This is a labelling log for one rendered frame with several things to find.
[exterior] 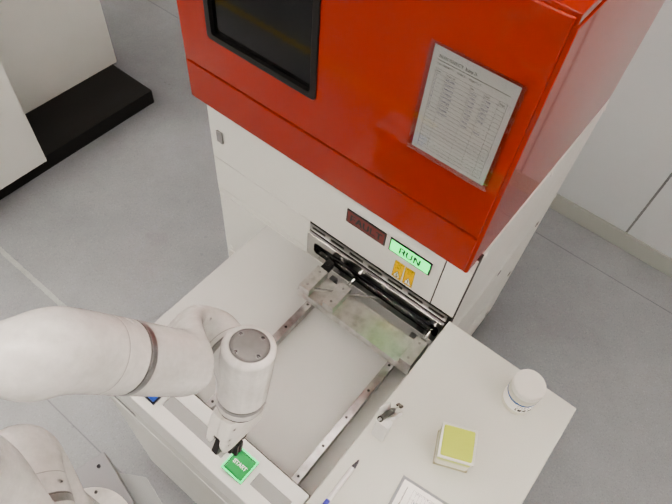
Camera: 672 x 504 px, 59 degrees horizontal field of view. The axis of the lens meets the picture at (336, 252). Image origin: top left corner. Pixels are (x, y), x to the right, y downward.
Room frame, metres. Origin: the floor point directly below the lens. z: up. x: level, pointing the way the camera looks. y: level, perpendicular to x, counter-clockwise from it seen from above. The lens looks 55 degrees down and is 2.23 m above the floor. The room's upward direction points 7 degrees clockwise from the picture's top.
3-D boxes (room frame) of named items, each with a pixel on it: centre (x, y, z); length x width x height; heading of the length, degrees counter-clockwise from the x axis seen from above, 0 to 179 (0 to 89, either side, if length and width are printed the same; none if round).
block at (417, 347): (0.67, -0.22, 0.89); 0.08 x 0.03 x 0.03; 147
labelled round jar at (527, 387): (0.54, -0.45, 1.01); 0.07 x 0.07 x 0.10
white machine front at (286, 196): (0.96, 0.04, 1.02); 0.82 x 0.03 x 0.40; 57
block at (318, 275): (0.84, 0.05, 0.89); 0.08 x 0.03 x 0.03; 147
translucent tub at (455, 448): (0.41, -0.29, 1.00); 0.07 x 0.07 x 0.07; 81
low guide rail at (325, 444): (0.53, -0.10, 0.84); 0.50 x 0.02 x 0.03; 147
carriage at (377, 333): (0.76, -0.08, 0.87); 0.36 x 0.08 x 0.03; 57
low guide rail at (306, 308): (0.68, 0.13, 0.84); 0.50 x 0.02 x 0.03; 147
